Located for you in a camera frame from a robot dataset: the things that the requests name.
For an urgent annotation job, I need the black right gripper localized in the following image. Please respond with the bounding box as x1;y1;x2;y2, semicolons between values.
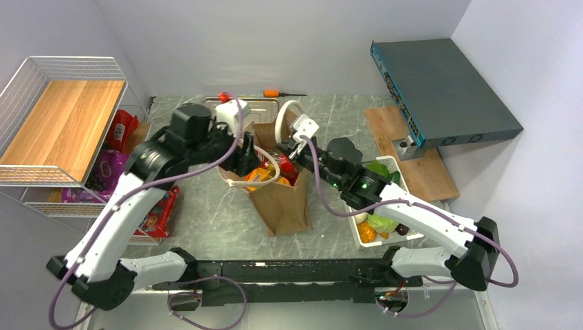
278;137;346;189

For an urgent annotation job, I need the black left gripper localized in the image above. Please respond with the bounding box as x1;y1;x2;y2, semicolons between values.
187;116;261;175

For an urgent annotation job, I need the red candy bag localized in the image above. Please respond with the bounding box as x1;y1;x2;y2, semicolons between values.
261;151;298;176

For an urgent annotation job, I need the orange snack bag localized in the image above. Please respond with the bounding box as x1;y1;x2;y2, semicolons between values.
245;168;292;186

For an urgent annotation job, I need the white perforated plastic basket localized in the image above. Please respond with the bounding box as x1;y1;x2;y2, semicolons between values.
349;155;424;250

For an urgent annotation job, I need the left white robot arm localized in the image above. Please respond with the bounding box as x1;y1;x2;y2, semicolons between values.
47;98;260;311

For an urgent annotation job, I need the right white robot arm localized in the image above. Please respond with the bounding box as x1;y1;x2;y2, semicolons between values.
274;114;503;292

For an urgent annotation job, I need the small red snack bag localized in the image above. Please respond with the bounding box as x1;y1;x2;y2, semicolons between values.
105;109;139;153

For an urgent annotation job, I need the purple snack bag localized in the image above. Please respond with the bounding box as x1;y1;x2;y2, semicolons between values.
61;149;129;203

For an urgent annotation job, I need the green leafy vegetable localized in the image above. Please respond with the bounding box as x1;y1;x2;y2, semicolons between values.
366;160;391;179

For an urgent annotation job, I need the white eggplant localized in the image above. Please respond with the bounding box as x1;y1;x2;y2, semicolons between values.
353;212;369;225

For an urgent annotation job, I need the silver metal tray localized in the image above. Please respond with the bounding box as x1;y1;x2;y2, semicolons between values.
202;96;281;126

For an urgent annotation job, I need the dark green cucumber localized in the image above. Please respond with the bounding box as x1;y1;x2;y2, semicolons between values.
389;170;402;186

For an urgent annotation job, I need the green cabbage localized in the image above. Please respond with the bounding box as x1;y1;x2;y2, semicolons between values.
367;214;399;233

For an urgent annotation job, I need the orange ginger root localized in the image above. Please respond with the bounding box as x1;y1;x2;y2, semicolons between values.
357;221;389;243

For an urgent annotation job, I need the purple eggplant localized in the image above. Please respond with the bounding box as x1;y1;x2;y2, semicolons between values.
395;224;410;236

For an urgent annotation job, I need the wooden board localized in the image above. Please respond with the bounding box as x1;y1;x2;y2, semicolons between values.
364;106;460;202

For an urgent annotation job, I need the colourful snack pack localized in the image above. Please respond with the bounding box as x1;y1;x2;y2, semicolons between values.
134;185;181;239

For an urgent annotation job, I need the orange handle screwdriver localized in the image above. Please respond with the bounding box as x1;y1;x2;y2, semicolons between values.
263;90;306;98

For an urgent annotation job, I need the blue grey network switch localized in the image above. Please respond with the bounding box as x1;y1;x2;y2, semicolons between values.
370;38;523;149

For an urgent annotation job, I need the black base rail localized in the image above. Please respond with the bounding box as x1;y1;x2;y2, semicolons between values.
153;258;423;307

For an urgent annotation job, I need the white wire shelf rack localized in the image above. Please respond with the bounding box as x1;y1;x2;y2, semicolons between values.
1;56;156;233

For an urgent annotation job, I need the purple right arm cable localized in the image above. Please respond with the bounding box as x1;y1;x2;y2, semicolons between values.
302;135;520;319

